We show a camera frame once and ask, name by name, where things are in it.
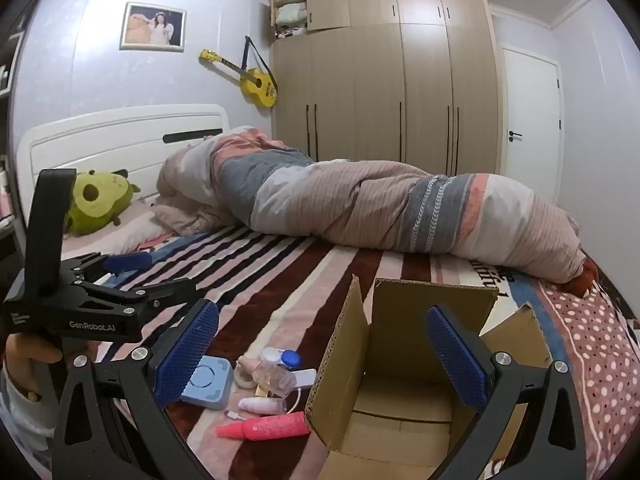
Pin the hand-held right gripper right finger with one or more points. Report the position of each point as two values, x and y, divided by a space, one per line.
457 360

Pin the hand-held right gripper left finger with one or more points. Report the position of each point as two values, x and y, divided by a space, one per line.
182 357

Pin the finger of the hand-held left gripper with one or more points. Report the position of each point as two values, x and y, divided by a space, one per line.
167 291
127 261

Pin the blue square device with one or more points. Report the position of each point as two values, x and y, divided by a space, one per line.
207 382

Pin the cardboard box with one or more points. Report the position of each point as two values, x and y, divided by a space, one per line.
395 410

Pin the white blue contact lens case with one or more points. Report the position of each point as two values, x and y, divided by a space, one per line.
282 357

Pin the pink bottle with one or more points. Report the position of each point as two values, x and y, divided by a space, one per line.
270 426

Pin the person's left forearm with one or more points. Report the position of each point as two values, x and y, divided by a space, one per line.
20 422

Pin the person's left hand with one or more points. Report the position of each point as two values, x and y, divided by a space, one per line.
22 355

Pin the green plush toy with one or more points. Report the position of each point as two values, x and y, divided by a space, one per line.
95 205

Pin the small white bottle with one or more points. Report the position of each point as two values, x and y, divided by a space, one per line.
260 405

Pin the clear glass perfume bottle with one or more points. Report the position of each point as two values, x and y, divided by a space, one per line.
275 377

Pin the striped printed blanket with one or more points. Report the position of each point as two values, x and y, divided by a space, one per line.
280 280

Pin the white bed headboard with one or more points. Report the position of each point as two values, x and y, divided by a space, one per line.
100 135

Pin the red plush item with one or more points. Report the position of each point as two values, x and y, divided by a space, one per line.
582 280

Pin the striped pink grey duvet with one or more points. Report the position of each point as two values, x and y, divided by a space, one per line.
360 205

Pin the yellow ukulele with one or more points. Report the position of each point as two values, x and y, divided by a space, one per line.
257 85

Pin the white door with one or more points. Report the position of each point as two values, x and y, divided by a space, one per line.
531 125

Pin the beige wooden wardrobe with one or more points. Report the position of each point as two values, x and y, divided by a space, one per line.
380 85

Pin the folded bedding in wardrobe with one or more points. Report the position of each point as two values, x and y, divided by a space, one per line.
290 17

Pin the framed wall photo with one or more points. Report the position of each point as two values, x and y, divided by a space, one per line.
152 26

